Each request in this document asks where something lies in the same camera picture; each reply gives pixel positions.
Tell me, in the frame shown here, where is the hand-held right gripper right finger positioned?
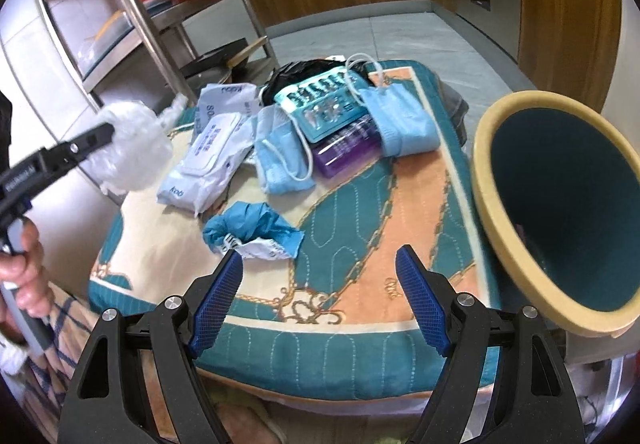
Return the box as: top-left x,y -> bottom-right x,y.
395,246 -> 586,444

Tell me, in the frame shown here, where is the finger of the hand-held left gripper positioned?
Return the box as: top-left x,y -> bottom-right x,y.
40,122 -> 117,169

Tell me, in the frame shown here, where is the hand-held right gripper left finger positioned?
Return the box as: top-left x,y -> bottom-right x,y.
57,249 -> 246,444

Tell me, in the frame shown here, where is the clear plastic bag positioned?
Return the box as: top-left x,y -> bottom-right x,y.
80,94 -> 188,197

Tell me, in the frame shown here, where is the blue wrapper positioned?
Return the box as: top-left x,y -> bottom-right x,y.
202,203 -> 306,261

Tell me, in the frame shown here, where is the white wet wipes pack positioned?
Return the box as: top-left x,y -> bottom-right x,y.
156,111 -> 261,217
192,81 -> 258,135

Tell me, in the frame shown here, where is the blue face mask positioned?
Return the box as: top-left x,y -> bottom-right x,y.
345,52 -> 441,157
252,104 -> 318,195

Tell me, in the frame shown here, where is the teal bin with beige rim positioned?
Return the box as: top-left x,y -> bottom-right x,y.
472,91 -> 640,337

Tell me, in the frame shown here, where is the purple plastic box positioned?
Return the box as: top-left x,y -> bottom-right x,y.
311,116 -> 383,179

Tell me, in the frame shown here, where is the teal pill blister pack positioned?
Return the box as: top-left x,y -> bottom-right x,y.
273,66 -> 371,143

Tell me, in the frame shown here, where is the black plastic bag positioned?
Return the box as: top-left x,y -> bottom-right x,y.
260,58 -> 373,107

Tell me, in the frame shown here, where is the person's left hand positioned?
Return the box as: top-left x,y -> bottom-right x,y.
0,219 -> 53,319

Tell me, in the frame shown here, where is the teal and beige printed mat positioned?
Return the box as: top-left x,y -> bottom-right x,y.
89,58 -> 506,397

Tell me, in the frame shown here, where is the stainless steel shelf rack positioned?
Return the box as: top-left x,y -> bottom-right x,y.
30,0 -> 278,99

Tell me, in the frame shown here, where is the striped beige cloth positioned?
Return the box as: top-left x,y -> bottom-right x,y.
0,284 -> 106,444

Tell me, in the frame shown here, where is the grey cloth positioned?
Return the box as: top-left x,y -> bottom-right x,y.
440,78 -> 469,145

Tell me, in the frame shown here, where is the pan with wooden handle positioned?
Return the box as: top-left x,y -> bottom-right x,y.
227,36 -> 271,69

